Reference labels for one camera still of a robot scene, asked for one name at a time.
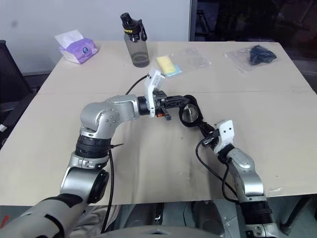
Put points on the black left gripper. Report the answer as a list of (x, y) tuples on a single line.
[(160, 102)]

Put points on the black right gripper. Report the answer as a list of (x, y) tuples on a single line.
[(211, 138)]

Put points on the metal cup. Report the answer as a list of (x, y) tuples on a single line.
[(190, 112)]

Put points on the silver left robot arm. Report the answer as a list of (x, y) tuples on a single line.
[(119, 106)]

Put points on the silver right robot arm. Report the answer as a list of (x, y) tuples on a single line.
[(250, 183)]

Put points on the black crumpled pouch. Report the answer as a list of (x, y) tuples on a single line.
[(261, 55)]

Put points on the yellow sponge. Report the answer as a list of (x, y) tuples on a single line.
[(164, 63)]

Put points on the empty clear plastic bag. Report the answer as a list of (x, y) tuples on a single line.
[(195, 58)]

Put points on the grey water bottle black lid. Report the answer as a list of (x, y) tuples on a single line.
[(137, 47)]

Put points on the black zip tie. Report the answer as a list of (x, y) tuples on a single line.
[(117, 145)]

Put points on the purple tissue pack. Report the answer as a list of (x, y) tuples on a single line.
[(79, 50)]

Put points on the dark metal furniture leg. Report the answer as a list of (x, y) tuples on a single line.
[(297, 210)]

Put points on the beige cloth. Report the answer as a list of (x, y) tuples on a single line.
[(96, 220)]

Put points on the small white object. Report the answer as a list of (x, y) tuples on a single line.
[(2, 128)]

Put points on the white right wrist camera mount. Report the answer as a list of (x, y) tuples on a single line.
[(226, 131)]

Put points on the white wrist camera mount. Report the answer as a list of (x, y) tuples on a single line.
[(226, 131), (151, 86)]

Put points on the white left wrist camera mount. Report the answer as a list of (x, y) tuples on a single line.
[(151, 86)]

